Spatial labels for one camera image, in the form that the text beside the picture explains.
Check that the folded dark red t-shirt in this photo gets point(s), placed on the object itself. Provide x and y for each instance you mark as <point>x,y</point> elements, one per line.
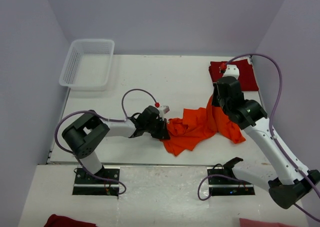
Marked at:
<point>246,74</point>

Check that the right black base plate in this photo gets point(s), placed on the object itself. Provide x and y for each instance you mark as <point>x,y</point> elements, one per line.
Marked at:
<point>219,186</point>

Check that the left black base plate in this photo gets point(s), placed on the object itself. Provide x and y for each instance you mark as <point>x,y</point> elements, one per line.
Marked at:
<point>86,185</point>

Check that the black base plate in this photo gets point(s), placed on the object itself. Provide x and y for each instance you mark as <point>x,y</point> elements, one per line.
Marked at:
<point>86,185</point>
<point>219,186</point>

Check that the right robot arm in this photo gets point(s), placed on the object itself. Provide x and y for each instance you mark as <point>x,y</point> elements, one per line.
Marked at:
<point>285,178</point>

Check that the pink cloth bottom right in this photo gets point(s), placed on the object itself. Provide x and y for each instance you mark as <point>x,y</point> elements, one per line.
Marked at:
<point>254,223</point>

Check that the orange t-shirt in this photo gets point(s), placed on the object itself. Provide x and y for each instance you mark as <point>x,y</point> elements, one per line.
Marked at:
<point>197,125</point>

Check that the dark red cloth bottom left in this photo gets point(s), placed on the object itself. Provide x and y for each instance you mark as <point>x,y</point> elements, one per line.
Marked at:
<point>63,221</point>

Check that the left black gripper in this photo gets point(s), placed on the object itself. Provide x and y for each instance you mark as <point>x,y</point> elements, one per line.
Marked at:
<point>162,133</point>

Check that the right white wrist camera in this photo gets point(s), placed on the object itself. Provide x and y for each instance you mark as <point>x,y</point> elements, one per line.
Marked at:
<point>231,71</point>

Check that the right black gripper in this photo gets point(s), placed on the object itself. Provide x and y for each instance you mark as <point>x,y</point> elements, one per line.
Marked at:
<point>214,101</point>

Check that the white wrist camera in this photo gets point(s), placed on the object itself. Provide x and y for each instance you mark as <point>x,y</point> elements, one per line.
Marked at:
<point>163,110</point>
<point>231,71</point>

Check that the white plastic basket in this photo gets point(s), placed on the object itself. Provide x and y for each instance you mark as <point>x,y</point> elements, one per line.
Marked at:
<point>88,64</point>

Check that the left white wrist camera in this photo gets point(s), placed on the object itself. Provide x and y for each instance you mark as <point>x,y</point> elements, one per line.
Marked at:
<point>163,110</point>

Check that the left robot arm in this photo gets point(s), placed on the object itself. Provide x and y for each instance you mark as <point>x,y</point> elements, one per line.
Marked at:
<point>85,134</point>

